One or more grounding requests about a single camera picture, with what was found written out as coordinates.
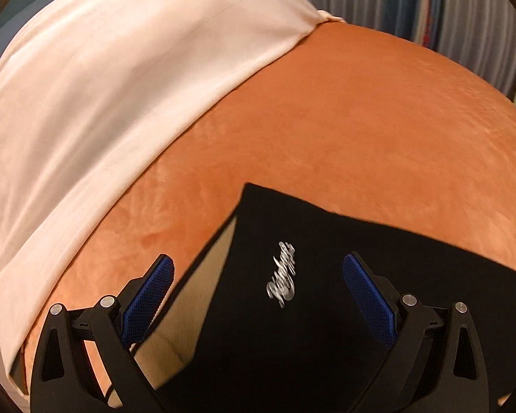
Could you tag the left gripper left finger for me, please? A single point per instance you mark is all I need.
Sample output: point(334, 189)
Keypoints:
point(63, 379)

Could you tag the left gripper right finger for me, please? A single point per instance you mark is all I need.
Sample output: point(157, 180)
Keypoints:
point(435, 361)

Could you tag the black pants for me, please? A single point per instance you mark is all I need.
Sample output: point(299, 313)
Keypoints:
point(263, 320)

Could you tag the orange velvet bed cover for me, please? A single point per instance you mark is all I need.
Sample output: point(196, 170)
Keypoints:
point(352, 120)

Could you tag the white duvet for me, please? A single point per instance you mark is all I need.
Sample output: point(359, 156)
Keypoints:
point(91, 93)

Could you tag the grey striped curtain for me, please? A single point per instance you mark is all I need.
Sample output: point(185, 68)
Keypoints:
point(478, 34)

